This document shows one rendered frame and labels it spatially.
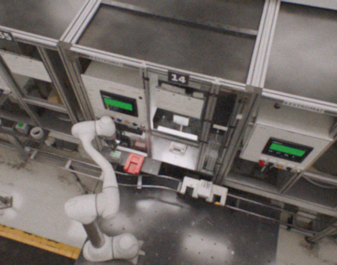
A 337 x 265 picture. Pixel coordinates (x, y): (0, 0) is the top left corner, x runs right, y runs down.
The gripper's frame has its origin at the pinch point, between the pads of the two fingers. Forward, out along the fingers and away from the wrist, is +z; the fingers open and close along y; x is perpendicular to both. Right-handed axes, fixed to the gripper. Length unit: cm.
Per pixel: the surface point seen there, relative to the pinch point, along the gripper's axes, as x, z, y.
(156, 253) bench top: 58, 45, -54
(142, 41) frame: -31, -89, -19
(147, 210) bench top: 27, 44, -35
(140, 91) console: -9, -70, -24
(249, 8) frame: -79, -89, -75
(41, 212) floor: 43, 112, 81
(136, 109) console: -8, -51, -20
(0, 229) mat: 69, 111, 111
